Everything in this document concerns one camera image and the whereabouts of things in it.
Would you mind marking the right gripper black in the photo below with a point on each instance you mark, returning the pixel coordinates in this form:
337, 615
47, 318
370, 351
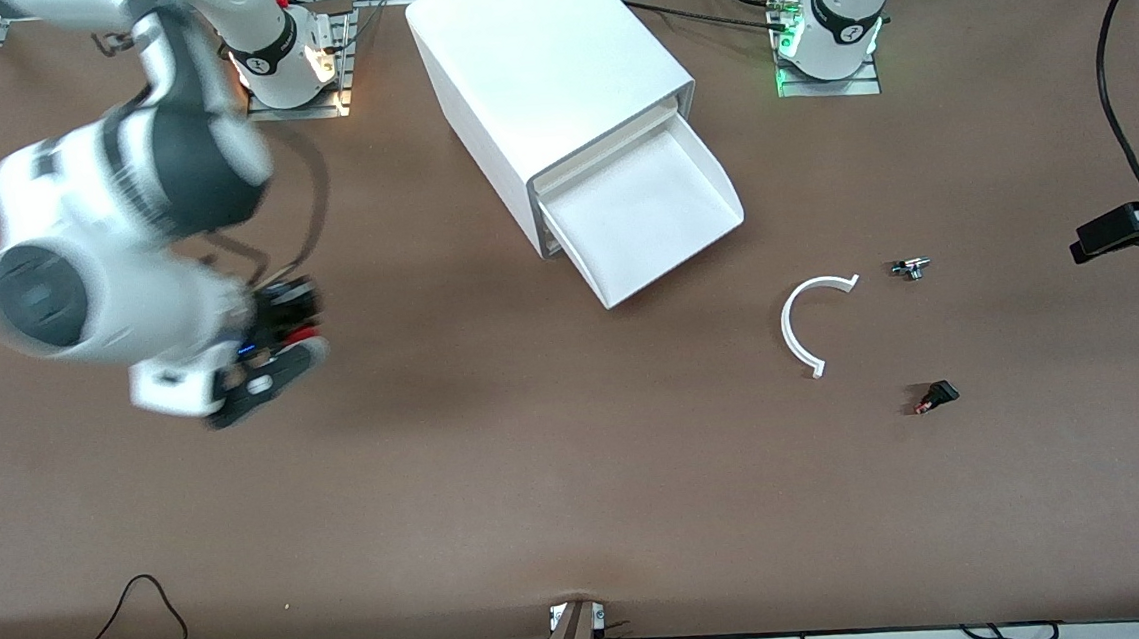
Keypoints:
284, 311

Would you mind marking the small metal bracket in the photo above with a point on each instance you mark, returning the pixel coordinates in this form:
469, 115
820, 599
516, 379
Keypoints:
557, 616

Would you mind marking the white uppermost drawer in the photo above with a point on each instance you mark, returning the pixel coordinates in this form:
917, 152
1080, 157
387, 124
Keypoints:
617, 141

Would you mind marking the white drawer cabinet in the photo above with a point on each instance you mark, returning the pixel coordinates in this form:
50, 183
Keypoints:
541, 51

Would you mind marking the small metal fitting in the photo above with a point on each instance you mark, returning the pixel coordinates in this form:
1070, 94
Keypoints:
912, 267

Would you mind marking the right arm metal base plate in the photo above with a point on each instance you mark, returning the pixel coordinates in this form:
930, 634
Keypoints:
294, 113

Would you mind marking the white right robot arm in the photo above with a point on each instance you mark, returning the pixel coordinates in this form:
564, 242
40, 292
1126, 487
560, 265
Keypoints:
106, 292

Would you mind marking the white curved plastic piece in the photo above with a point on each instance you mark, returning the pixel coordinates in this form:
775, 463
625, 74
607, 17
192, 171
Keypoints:
787, 332

